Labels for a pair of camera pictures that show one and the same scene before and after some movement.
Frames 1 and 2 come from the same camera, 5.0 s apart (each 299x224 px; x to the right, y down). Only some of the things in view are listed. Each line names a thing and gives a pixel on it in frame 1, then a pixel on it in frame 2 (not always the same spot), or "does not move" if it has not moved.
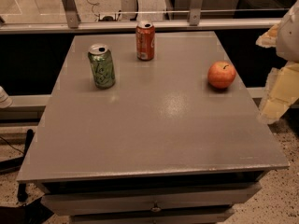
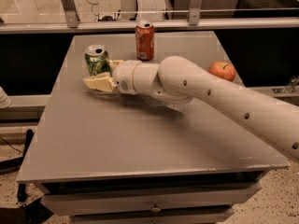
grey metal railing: x=69 y=21 does not move
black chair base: x=33 y=213 does not move
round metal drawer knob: x=156 y=208 does not move
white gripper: x=290 y=36 to x=125 y=76
